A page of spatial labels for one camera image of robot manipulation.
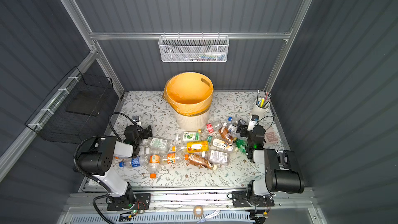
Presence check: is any green plastic bottle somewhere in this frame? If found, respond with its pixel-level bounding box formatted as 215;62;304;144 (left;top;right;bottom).
235;139;247;154

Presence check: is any green white label bottle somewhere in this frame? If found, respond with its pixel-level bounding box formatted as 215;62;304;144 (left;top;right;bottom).
142;137;171;151

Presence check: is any blue label clear bottle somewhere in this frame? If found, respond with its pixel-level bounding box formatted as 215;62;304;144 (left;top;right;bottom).
119;156;149;168

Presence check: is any brown label tea bottle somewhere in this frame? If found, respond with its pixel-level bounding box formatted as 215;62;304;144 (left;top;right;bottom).
218;122;234;144

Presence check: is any white label milk-tea bottle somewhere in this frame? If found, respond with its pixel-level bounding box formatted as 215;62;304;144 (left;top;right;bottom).
206;135;235;152

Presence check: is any red label clear bottle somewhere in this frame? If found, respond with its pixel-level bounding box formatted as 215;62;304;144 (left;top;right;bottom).
205;121;223;133

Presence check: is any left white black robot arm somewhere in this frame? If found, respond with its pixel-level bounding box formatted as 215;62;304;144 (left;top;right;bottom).
73;124;152;204

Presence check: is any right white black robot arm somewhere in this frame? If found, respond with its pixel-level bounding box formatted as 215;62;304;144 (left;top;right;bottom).
233;124;305;205

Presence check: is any cream ribbed waste bin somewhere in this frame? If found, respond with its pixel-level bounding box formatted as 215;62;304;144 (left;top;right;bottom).
174;108;210;132

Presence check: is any yellow bin liner bag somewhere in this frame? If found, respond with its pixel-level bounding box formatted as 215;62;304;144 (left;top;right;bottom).
163;72;214;117

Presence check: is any pink calculator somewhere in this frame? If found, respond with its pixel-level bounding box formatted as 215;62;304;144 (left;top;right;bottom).
264;131;279;143

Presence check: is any floral table mat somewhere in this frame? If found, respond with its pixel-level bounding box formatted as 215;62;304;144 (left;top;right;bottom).
91;91;290;189

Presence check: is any white pen holder cup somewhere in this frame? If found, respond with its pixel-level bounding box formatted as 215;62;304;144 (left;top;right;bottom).
251;102;270;119

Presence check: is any orange label clear bottle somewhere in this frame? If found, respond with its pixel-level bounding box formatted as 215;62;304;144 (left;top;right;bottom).
147;155;161;179

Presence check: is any white label clear bottle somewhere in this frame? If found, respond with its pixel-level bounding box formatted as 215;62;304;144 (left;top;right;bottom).
201;150;230;166

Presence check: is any orange label crushed bottle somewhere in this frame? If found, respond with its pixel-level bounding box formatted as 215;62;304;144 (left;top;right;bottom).
160;152;185;166

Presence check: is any green label small bottle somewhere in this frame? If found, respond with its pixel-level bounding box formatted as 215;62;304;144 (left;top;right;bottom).
175;132;200;142

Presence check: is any yellow label bottle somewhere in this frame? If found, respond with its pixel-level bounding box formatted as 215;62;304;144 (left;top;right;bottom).
171;141;209;153

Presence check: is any masking tape roll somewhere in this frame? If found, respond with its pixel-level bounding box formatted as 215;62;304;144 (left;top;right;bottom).
193;205;204;218

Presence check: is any white tube in basket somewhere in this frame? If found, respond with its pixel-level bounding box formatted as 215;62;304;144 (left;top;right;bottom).
205;51;227;59

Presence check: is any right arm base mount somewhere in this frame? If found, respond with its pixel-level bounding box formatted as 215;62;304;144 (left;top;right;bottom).
231;190;275;208

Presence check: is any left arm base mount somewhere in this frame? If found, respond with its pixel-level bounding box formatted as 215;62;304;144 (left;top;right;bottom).
107;194;151;211

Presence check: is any black wire side basket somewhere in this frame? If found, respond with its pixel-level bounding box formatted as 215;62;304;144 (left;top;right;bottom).
25;69;114;144

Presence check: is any white wire wall basket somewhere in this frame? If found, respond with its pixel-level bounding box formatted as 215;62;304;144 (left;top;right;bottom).
158;36;230;63

